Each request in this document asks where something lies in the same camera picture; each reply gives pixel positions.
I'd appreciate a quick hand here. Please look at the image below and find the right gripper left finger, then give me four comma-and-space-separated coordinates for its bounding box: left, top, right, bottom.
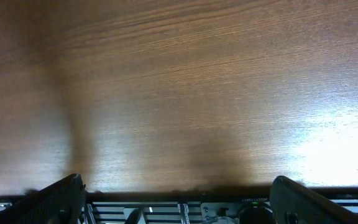
0, 174, 86, 224

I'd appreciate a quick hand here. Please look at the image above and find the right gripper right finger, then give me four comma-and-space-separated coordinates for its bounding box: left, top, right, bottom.
269, 175, 358, 224

